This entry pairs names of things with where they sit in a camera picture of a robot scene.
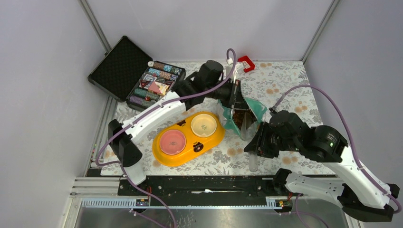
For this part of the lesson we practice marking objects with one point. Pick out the clear plastic scoop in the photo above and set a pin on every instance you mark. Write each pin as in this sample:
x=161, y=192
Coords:
x=252, y=157

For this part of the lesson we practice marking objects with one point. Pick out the black poker chip case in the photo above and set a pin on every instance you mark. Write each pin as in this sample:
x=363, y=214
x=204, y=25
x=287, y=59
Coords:
x=131, y=76

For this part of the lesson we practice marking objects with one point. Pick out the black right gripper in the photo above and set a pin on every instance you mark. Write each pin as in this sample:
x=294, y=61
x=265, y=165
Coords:
x=258, y=144

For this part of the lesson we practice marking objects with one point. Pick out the small red box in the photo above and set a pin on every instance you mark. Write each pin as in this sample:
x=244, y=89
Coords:
x=247, y=63

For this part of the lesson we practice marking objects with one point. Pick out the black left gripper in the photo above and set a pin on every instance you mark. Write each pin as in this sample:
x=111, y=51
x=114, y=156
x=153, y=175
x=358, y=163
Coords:
x=236, y=98

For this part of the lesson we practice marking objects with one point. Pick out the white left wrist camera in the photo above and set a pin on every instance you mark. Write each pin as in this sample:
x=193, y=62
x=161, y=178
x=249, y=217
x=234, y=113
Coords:
x=233, y=69

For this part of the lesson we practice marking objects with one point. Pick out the floral table mat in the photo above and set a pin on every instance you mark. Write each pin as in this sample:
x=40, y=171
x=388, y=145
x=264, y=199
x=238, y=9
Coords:
x=266, y=83

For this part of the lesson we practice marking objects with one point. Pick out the green dog food bag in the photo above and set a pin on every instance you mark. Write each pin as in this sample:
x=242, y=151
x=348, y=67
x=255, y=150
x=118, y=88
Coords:
x=232, y=123

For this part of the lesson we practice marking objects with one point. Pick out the yellow double pet bowl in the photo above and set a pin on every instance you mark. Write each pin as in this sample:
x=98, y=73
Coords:
x=187, y=139

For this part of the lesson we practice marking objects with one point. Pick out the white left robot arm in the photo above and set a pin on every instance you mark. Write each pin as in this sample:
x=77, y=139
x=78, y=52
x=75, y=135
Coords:
x=212, y=80

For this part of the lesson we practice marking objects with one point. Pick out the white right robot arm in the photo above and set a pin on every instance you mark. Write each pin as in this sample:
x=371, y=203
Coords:
x=361, y=195

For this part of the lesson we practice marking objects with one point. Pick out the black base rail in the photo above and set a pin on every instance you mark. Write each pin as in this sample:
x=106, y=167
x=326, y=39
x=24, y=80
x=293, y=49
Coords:
x=238, y=191

